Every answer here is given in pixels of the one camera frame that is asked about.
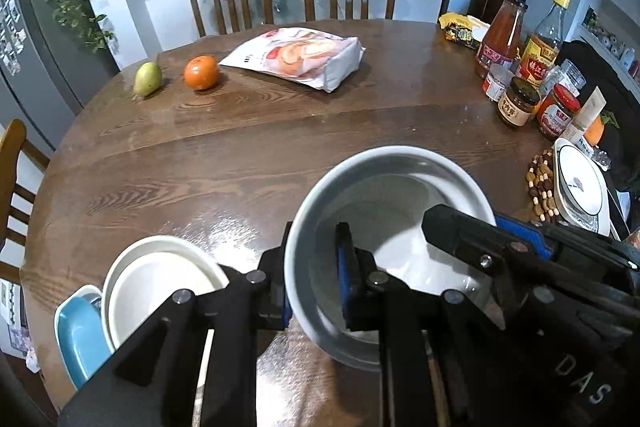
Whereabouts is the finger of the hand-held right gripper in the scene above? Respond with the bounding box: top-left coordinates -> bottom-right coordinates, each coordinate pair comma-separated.
495,214 -> 639,271
422,204 -> 551,289

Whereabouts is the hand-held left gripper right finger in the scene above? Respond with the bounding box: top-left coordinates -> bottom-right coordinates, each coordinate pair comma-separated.
334,222 -> 503,427

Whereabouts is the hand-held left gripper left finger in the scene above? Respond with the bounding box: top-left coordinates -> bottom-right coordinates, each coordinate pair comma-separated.
57,222 -> 296,427

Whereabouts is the white bowl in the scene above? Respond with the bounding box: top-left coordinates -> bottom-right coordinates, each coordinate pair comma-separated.
101,235 -> 231,390
283,146 -> 497,372

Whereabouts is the wooden bead trivet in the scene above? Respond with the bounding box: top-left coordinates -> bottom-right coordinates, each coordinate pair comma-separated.
526,147 -> 563,224

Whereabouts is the white plate with dark rim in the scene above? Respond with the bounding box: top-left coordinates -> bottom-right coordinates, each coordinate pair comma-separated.
551,138 -> 612,235

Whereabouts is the orange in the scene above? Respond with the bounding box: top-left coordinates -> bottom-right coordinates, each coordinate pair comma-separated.
184,55 -> 221,91
582,116 -> 608,148

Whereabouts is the red jar with red lid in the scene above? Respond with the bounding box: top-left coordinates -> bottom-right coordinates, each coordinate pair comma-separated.
536,84 -> 582,141

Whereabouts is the brown jar with dark lid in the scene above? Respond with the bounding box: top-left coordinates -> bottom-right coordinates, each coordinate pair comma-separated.
496,77 -> 542,128

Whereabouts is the cream tube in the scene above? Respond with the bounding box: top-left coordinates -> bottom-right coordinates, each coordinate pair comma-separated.
570,87 -> 607,148

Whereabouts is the small jar with white lid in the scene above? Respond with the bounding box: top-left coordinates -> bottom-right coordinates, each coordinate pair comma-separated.
482,63 -> 513,102

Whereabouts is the black bag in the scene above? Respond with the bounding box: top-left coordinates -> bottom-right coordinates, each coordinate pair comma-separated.
555,39 -> 640,243

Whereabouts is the clear glass jar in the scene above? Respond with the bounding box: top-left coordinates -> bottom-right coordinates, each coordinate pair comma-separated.
540,59 -> 587,108

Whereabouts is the oil bottle with yellow cap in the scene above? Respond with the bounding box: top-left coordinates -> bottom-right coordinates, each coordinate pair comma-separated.
515,0 -> 572,88

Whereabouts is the red sauce bottle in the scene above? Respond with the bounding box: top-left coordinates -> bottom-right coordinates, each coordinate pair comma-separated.
475,0 -> 529,80

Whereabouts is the yellow snack packet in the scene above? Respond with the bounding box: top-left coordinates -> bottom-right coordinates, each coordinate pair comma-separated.
438,12 -> 491,50

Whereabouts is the row of small bottles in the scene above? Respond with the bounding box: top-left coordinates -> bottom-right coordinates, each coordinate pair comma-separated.
582,7 -> 640,80

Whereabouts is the white snack bag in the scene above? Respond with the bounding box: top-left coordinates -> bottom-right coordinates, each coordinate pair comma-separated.
218,28 -> 365,94

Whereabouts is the green pear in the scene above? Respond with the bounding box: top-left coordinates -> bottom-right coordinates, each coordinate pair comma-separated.
133,62 -> 163,98

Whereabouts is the white patterned box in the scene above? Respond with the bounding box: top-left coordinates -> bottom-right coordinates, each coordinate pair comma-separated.
0,279 -> 22,325

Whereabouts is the grey refrigerator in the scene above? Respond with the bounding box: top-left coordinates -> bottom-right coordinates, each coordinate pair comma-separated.
0,0 -> 121,152

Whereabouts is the group of fridge photos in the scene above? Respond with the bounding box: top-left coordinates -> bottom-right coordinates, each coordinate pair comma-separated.
0,0 -> 26,75

